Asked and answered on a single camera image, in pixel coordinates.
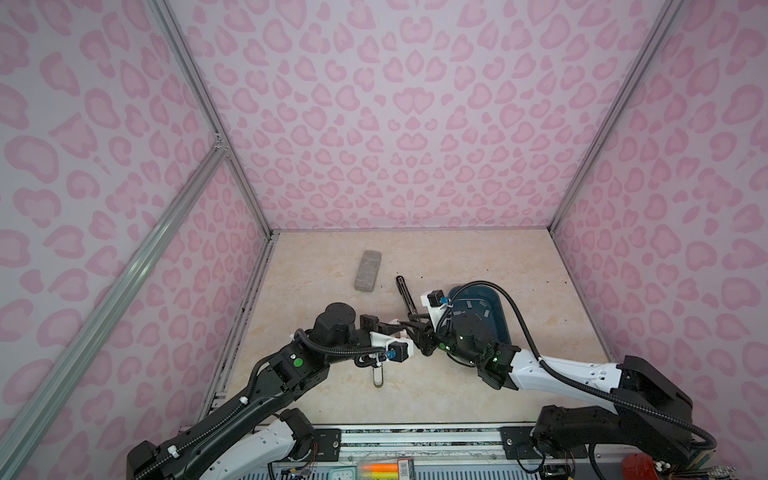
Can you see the grey stone block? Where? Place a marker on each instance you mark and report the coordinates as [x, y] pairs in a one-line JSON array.
[[367, 272]]

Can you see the red container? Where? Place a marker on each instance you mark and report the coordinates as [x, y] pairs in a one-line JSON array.
[[638, 466]]

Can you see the black stapler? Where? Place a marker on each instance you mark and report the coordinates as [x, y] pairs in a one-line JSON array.
[[412, 313]]

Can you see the orange highlighter box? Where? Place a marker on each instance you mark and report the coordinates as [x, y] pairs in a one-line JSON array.
[[392, 469]]

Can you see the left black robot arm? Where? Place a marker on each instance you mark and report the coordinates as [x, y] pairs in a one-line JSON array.
[[259, 425]]

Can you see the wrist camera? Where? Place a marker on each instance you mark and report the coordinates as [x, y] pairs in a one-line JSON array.
[[434, 300], [395, 348]]

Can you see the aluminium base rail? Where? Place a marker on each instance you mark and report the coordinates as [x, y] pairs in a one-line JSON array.
[[428, 451]]

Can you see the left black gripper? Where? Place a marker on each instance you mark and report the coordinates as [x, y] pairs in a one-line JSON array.
[[374, 325]]

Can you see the teal plastic tray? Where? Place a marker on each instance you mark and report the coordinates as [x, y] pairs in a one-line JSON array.
[[484, 302]]

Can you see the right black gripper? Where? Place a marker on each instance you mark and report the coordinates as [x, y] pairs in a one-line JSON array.
[[425, 337]]

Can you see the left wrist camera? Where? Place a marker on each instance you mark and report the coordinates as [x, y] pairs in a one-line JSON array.
[[395, 348]]

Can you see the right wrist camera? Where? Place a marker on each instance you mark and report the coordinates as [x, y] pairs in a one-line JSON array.
[[434, 300]]

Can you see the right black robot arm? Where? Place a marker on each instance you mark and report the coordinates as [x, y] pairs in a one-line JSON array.
[[627, 403]]

